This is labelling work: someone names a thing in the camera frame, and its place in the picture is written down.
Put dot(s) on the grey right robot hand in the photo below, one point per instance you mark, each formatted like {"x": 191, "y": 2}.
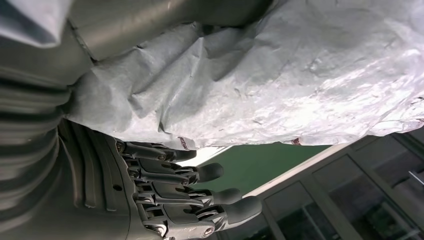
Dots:
{"x": 99, "y": 192}

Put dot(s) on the green conveyor belt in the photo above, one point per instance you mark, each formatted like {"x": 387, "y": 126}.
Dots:
{"x": 251, "y": 165}

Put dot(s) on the grey framed glass partition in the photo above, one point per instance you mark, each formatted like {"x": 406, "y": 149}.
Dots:
{"x": 331, "y": 198}

